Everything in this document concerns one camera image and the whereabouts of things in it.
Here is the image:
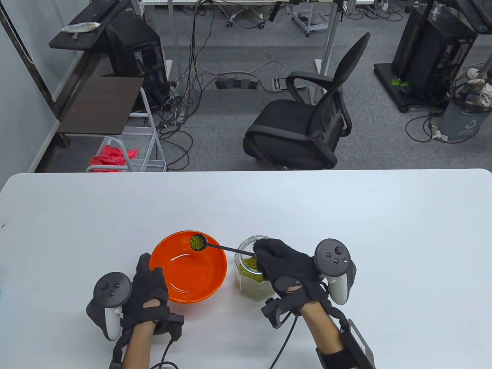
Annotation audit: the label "white desk frame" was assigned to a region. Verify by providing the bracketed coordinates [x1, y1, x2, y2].
[130, 0, 375, 105]

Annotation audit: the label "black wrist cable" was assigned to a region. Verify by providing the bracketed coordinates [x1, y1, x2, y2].
[268, 314, 299, 369]
[149, 337, 178, 369]

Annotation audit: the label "person's left forearm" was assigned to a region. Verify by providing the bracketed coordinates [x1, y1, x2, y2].
[121, 326, 155, 369]

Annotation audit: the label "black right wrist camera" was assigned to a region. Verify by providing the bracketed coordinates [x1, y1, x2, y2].
[261, 295, 297, 330]

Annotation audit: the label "green mung beans in jar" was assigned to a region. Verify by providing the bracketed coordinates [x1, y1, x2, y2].
[240, 257, 276, 300]

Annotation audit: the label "black right forearm strap box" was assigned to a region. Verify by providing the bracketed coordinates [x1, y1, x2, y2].
[315, 318, 376, 369]

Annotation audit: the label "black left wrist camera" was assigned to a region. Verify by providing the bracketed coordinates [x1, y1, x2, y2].
[153, 313, 185, 342]

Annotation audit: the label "black computer tower on cart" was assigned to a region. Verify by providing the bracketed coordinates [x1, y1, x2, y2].
[391, 0, 478, 101]

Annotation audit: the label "person's right forearm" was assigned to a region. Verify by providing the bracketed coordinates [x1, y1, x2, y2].
[301, 301, 348, 369]

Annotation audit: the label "grey controller on left wrist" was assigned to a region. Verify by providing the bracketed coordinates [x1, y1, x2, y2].
[86, 272, 132, 342]

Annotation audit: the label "black power strip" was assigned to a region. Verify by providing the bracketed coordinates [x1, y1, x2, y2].
[215, 76, 259, 90]

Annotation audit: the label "black left forearm strap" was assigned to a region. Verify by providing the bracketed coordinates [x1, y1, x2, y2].
[109, 334, 128, 369]

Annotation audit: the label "grey floor socket plate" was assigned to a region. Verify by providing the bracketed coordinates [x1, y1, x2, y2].
[272, 77, 309, 92]

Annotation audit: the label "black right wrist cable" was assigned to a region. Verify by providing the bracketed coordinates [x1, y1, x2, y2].
[268, 314, 299, 369]

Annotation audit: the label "black rolling cart base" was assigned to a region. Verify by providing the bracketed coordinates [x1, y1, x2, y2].
[373, 62, 455, 114]

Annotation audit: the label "grey controller on right wrist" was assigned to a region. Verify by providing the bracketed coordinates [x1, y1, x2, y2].
[314, 238, 357, 306]

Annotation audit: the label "white plastic packet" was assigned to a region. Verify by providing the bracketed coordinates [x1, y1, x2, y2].
[61, 22, 101, 33]

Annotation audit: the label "black measuring spoon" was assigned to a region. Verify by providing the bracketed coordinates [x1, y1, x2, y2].
[189, 233, 257, 256]

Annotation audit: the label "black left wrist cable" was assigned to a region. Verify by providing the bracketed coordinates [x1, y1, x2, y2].
[149, 337, 178, 369]

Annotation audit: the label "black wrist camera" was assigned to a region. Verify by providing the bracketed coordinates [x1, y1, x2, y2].
[153, 313, 185, 342]
[261, 295, 297, 330]

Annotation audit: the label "clear glass jar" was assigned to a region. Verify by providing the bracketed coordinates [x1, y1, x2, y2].
[234, 235, 278, 303]

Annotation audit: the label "tangle of black floor cables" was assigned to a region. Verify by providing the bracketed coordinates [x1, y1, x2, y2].
[145, 0, 287, 171]

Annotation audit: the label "black keyboard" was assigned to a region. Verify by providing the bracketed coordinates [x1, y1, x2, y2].
[72, 0, 120, 24]

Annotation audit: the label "grey trash bin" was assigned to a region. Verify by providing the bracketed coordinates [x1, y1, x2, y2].
[437, 82, 492, 141]

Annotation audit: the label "black office chair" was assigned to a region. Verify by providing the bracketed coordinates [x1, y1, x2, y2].
[243, 32, 372, 171]

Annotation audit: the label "white wire mesh cart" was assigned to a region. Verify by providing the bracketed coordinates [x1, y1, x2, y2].
[85, 87, 168, 173]

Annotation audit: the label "dark wooden desk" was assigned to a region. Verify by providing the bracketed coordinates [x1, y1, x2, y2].
[48, 0, 145, 149]

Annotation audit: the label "person's left hand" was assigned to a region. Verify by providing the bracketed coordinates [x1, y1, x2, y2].
[121, 253, 170, 336]

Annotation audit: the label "person's right hand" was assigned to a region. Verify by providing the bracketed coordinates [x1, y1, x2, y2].
[253, 238, 330, 308]

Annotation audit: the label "red cloth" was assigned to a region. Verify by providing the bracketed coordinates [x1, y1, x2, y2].
[90, 144, 139, 173]

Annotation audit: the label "orange plastic bowl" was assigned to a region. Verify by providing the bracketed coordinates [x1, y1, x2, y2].
[149, 230, 228, 304]

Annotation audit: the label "white rolling rack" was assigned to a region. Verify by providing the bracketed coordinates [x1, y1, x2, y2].
[291, 0, 332, 38]

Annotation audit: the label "grey controller on wrist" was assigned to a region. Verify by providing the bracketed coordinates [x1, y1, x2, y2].
[314, 238, 357, 306]
[86, 272, 132, 342]

